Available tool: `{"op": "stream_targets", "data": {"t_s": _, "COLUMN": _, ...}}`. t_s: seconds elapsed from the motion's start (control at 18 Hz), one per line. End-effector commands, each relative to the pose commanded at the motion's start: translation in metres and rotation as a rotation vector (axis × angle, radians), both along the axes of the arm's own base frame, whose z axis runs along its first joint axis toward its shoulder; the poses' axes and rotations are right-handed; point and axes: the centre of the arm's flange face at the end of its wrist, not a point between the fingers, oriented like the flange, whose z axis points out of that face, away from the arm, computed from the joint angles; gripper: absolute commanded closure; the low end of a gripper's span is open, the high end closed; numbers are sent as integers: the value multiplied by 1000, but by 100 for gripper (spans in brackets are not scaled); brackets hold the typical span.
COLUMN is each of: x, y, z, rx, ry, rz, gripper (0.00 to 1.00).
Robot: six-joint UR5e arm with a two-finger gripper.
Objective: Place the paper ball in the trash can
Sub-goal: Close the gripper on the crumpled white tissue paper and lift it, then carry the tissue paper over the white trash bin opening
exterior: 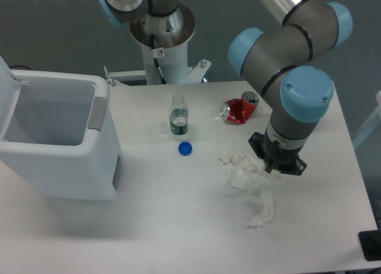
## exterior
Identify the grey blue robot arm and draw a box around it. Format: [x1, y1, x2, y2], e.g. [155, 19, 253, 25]
[99, 0, 353, 176]

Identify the white frame at right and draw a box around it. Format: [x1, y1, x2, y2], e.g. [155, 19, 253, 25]
[352, 91, 380, 150]

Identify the blue bottle cap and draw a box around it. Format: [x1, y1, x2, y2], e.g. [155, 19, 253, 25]
[178, 141, 193, 156]

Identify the black device at edge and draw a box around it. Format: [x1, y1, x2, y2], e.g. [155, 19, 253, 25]
[358, 230, 380, 261]

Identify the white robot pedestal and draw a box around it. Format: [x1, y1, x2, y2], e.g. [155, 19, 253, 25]
[104, 3, 212, 86]

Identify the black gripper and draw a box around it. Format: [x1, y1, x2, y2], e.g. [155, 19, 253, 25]
[248, 132, 307, 175]

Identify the white paper ball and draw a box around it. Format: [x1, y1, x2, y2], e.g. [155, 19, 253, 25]
[218, 151, 283, 229]

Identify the clear plastic bottle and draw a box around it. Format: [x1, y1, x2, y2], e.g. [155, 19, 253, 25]
[169, 94, 189, 136]

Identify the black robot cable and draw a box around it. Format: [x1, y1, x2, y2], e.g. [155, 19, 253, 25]
[150, 34, 167, 85]

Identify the white bottle cap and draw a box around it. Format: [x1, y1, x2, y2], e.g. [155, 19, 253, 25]
[158, 124, 168, 134]

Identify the white trash bin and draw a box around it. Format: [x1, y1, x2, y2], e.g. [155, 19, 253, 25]
[1, 62, 121, 201]

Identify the crushed red soda can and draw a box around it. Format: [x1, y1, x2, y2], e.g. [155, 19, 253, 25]
[220, 91, 260, 125]

